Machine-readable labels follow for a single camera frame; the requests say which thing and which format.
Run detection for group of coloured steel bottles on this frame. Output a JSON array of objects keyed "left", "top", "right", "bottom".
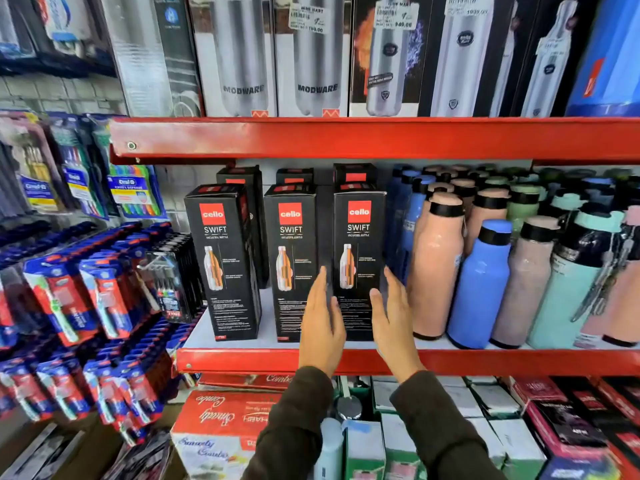
[{"left": 385, "top": 164, "right": 640, "bottom": 350}]

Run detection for grey bottle carry strap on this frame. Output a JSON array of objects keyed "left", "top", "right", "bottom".
[{"left": 571, "top": 234, "right": 637, "bottom": 324}]

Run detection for person's right forearm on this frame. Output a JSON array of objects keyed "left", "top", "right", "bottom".
[{"left": 389, "top": 370, "right": 507, "bottom": 480}]

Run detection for dark packets pile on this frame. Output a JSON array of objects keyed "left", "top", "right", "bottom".
[{"left": 0, "top": 423, "right": 174, "bottom": 480}]

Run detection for stack of red black boxes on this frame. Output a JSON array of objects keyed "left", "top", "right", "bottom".
[{"left": 500, "top": 376, "right": 640, "bottom": 480}]

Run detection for grey bottle box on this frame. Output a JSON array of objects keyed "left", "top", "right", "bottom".
[{"left": 99, "top": 0, "right": 205, "bottom": 118}]

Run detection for row of black toothbrush packs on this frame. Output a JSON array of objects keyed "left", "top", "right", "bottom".
[{"left": 137, "top": 233, "right": 205, "bottom": 324}]

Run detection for steel lid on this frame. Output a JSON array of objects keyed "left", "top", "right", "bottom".
[{"left": 334, "top": 378, "right": 364, "bottom": 421}]

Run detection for stack of white green boxes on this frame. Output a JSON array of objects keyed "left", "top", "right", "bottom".
[{"left": 344, "top": 376, "right": 548, "bottom": 480}]

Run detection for red metal shelf board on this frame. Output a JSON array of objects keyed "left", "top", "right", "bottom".
[
  {"left": 109, "top": 117, "right": 640, "bottom": 166},
  {"left": 174, "top": 347, "right": 640, "bottom": 378}
]

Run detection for white steel bottle box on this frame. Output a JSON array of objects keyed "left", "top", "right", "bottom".
[
  {"left": 188, "top": 0, "right": 278, "bottom": 118},
  {"left": 273, "top": 0, "right": 354, "bottom": 118}
]

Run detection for person's left hand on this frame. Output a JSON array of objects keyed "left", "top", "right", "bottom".
[{"left": 299, "top": 266, "right": 347, "bottom": 378}]

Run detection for row of black bottle boxes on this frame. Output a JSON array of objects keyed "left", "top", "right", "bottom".
[{"left": 184, "top": 163, "right": 379, "bottom": 344}]

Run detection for flat red box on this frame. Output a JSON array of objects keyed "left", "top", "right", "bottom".
[{"left": 198, "top": 373, "right": 297, "bottom": 393}]

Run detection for person's right hand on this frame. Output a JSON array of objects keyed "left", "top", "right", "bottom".
[{"left": 369, "top": 266, "right": 426, "bottom": 384}]

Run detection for white plastic bottle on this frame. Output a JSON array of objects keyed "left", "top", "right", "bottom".
[{"left": 314, "top": 418, "right": 345, "bottom": 480}]

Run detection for hanging toothbrush packs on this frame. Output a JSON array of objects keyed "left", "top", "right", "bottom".
[{"left": 0, "top": 0, "right": 167, "bottom": 221}]

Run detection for black flame print bottle box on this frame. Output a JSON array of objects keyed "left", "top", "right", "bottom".
[{"left": 348, "top": 0, "right": 422, "bottom": 118}]

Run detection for blue bottle box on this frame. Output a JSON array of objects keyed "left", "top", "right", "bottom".
[{"left": 565, "top": 0, "right": 640, "bottom": 118}]

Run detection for black bottle carton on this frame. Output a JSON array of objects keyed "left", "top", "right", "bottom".
[{"left": 318, "top": 183, "right": 387, "bottom": 342}]

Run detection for person's left forearm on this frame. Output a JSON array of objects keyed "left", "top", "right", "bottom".
[{"left": 242, "top": 366, "right": 335, "bottom": 480}]

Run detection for red white combo box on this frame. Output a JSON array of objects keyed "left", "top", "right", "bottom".
[{"left": 170, "top": 390, "right": 282, "bottom": 480}]

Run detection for rows of blue red toothbrush packs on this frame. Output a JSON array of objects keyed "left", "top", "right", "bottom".
[{"left": 0, "top": 221, "right": 201, "bottom": 448}]

